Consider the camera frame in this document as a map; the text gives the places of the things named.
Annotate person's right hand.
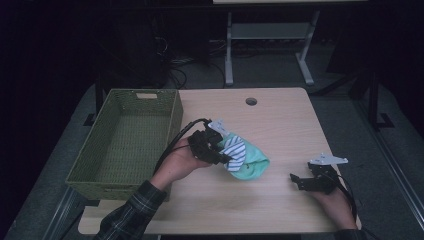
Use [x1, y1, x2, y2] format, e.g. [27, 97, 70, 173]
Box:
[311, 187, 359, 231]

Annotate person's left hand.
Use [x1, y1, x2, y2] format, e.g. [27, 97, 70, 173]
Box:
[148, 137, 211, 192]

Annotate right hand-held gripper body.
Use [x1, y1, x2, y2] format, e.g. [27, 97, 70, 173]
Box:
[306, 152, 349, 196]

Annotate white metal rack frame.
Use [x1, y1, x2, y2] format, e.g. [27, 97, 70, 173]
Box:
[213, 0, 368, 87]

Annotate tangle of black floor cables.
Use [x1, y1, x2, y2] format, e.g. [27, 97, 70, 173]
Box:
[151, 33, 228, 90]

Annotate metal floor rail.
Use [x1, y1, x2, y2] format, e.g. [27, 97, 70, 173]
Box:
[351, 96, 424, 232]
[42, 185, 86, 240]

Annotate black metal stand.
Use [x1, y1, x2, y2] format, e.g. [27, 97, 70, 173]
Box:
[366, 71, 395, 132]

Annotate right hand-held gripper black cable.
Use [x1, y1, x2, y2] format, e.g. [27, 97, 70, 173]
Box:
[328, 174, 381, 240]

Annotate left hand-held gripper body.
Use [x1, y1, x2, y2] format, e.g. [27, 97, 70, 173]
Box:
[187, 119, 231, 165]

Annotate mint green garment striped trim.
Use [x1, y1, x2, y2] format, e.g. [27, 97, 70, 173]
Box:
[218, 132, 271, 182]

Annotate green woven basket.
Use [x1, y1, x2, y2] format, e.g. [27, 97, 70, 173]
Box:
[65, 88, 184, 203]

